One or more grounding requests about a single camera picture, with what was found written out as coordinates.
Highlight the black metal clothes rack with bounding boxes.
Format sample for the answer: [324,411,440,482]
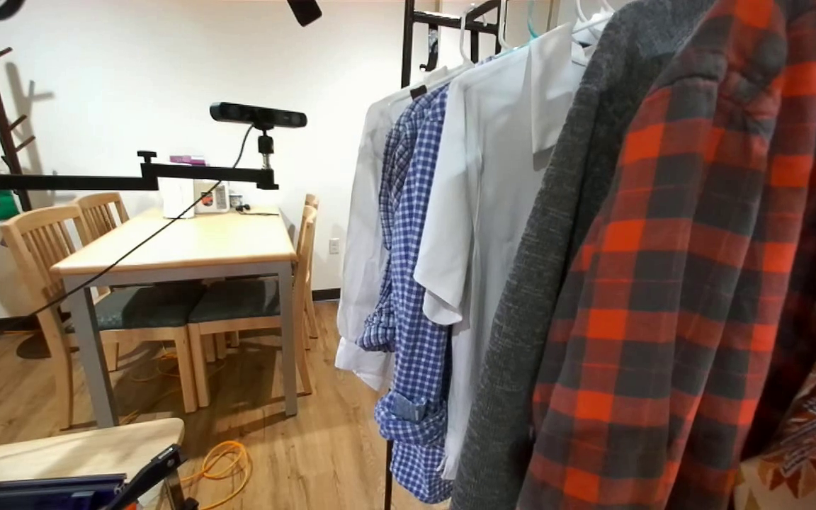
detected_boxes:
[382,0,508,510]

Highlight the small can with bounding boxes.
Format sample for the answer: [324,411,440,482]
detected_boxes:
[202,181,232,217]

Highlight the white box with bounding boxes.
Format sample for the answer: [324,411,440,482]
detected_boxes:
[155,174,198,218]

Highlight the white long-sleeve shirt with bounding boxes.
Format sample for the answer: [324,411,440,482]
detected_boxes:
[331,68,449,394]

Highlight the white short-sleeve shirt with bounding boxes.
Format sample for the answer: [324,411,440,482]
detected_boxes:
[415,13,614,482]

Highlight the light wooden dining table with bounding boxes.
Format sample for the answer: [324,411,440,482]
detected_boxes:
[49,207,304,432]

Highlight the white plastic hanger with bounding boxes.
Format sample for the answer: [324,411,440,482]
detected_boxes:
[570,0,620,34]

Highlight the blue checked shirt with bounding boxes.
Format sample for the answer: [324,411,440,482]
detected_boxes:
[361,86,459,508]

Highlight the wooden chair dark cushion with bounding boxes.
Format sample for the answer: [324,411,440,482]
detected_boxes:
[185,193,324,411]
[2,202,202,432]

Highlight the brown wooden coat stand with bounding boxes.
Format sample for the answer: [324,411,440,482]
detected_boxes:
[0,8,41,214]

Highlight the dark grey jacket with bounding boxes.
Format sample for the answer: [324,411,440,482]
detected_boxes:
[449,0,718,510]

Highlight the red plaid flannel shirt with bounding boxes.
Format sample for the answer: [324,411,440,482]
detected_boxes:
[515,0,816,510]

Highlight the light wooden board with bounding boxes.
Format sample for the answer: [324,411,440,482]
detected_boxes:
[0,416,189,491]

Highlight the orange patterned garment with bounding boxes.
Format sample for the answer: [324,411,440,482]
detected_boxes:
[731,320,816,510]

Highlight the black stereo camera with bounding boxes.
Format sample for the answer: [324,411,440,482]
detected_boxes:
[206,100,308,134]

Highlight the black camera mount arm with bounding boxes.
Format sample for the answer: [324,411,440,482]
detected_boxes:
[0,125,281,214]

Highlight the thin black camera cable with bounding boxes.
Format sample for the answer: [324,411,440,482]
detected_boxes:
[29,125,259,320]

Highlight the orange coiled cable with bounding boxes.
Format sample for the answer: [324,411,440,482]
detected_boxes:
[177,436,255,510]

